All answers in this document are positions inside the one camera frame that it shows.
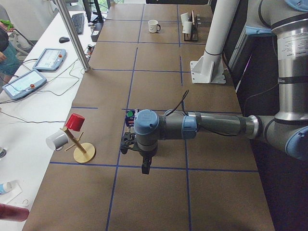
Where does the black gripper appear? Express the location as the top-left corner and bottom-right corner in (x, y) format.
(138, 143), (157, 174)

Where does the blue milk carton green cap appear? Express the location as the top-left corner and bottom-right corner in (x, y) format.
(125, 109), (139, 132)

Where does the white smiley mug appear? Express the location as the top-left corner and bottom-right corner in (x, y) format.
(148, 19), (161, 33)

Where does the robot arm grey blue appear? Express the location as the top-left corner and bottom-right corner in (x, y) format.
(134, 0), (308, 174)

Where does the red cup on stand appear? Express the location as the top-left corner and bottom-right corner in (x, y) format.
(65, 113), (85, 132)

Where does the white cup on rack lower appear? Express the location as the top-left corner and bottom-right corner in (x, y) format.
(182, 21), (193, 34)

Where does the white cup on rack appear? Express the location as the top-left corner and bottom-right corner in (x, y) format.
(180, 13), (190, 25)
(182, 21), (193, 34)

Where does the white cup on rack upper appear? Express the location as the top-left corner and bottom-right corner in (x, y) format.
(180, 13), (190, 25)

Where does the wooden mug tree stand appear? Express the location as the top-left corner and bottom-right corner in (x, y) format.
(61, 127), (96, 164)

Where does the white grey mug on stand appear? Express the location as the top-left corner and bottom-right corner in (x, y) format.
(46, 130), (69, 151)

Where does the white mounting pole with base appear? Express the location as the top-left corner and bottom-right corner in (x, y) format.
(190, 0), (240, 84)

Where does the teach pendant far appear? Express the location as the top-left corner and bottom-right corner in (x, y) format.
(33, 48), (66, 72)

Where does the teach pendant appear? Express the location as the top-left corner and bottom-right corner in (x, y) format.
(33, 48), (66, 72)
(2, 70), (47, 100)

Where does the teach pendant near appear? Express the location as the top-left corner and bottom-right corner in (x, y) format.
(2, 70), (47, 100)

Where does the white tube on paper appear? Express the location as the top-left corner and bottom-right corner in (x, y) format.
(0, 182), (12, 195)

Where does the red cylinder bottle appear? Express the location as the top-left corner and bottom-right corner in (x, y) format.
(0, 204), (29, 222)

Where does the black computer mouse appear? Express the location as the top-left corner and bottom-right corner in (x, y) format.
(59, 37), (70, 43)

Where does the black keyboard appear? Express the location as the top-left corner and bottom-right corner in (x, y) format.
(71, 13), (85, 35)

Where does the person in teal shorts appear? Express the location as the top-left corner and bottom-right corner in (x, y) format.
(0, 18), (21, 83)

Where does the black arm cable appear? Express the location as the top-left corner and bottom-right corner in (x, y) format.
(164, 90), (190, 117)

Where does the black wire cup rack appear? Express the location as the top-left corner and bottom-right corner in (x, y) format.
(183, 10), (201, 42)

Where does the aluminium frame post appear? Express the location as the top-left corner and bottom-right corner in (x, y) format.
(55, 0), (90, 72)

